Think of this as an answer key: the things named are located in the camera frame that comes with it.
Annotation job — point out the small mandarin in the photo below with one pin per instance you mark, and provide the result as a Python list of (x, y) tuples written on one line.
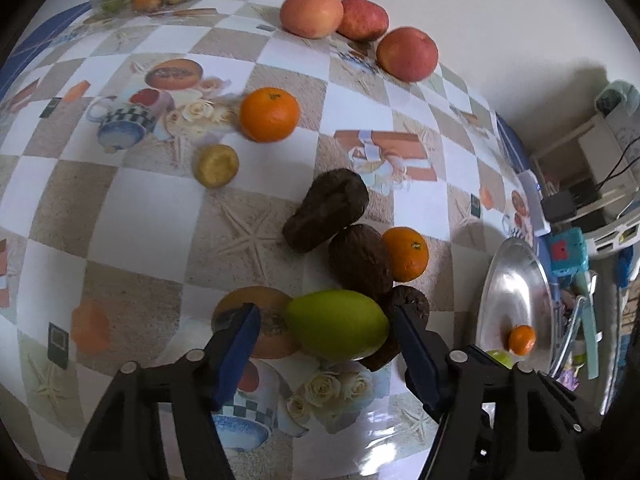
[(522, 339), (406, 253)]

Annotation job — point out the pale pink apple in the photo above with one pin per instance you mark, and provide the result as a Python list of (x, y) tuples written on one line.
[(311, 14)]

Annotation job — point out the white power strip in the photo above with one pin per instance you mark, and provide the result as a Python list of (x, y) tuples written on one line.
[(531, 200)]

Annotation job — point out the dark red apple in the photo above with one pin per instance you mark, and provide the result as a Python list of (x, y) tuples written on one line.
[(364, 17)]

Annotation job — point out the black charger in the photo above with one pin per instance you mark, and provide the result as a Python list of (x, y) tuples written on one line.
[(560, 205)]

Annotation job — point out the large orange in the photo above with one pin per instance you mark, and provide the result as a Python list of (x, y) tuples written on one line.
[(269, 114)]

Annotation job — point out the teal box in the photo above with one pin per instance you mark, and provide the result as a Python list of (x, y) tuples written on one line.
[(565, 252)]

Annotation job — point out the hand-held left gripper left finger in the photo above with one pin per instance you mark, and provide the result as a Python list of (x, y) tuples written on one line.
[(235, 355)]

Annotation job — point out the checkered printed tablecloth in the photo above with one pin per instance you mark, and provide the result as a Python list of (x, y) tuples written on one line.
[(150, 230)]

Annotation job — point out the small yellow longan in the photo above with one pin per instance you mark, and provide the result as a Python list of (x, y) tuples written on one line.
[(216, 166)]

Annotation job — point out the white plastic rack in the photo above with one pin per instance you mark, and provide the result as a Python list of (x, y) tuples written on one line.
[(600, 137)]

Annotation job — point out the dark brown avocado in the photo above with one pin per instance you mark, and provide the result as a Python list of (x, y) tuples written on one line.
[(415, 305), (360, 262), (325, 215)]

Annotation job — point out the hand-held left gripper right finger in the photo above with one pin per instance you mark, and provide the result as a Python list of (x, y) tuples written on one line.
[(417, 355)]

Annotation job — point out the large red apple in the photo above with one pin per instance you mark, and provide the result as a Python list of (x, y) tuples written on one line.
[(407, 55)]

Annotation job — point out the round metal bowl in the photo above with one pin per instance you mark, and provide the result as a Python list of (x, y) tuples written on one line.
[(510, 290)]

